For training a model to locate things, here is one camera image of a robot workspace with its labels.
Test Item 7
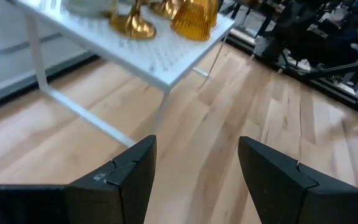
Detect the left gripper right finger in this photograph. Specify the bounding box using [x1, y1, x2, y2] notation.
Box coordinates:
[237, 136, 358, 224]

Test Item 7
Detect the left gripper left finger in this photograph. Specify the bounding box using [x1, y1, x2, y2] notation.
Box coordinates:
[65, 135, 157, 224]

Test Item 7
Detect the amber ribbed glass candle holder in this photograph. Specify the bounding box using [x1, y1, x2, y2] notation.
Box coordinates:
[170, 0, 213, 42]
[211, 0, 220, 28]

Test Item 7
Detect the silver scented candle tin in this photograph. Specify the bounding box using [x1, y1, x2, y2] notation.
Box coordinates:
[63, 0, 119, 19]

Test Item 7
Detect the medium brass candlestick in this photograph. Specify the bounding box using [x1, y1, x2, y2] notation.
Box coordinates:
[147, 0, 180, 20]

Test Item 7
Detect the white perforated metal shelf riser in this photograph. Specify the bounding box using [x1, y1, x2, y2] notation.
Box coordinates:
[12, 0, 236, 147]

